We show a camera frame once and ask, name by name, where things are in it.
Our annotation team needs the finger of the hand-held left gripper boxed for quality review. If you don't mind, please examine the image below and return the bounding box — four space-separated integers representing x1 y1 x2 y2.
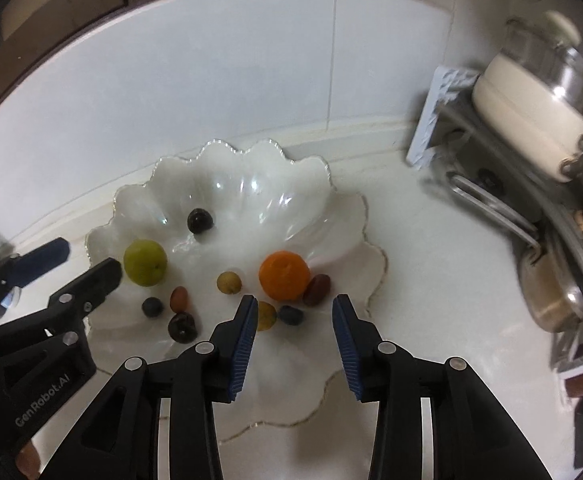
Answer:
0 258 123 361
0 237 71 311

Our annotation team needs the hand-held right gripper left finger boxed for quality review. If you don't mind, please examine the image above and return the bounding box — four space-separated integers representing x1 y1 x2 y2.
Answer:
39 295 261 480

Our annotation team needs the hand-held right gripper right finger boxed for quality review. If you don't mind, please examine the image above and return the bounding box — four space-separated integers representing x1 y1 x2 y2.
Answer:
331 294 555 480

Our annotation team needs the brown longan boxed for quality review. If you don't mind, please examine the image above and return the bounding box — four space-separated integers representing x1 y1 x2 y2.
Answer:
256 301 278 332
216 270 243 295

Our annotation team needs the yellow-green plum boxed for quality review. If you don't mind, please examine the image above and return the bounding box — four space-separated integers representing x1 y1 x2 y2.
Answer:
124 240 168 288

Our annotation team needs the orange mandarin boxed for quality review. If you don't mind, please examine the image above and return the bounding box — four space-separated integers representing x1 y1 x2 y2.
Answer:
259 251 312 301

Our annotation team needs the white scalloped bowl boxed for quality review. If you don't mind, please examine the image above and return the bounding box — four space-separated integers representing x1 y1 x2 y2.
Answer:
86 138 388 443

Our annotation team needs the person's left hand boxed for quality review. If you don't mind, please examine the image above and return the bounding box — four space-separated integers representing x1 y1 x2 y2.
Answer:
19 440 40 480

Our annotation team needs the steel pan lid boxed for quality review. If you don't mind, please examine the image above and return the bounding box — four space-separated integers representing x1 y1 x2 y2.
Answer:
446 170 542 256

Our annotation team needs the steel pot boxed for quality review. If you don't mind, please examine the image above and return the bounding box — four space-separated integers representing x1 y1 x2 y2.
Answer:
516 245 583 333

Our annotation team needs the white shelf rack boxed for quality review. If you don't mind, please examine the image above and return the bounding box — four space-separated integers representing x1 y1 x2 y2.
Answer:
405 66 583 386

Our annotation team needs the cream pot with glass lid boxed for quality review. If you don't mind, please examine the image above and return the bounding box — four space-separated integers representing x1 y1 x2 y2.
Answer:
472 10 583 183

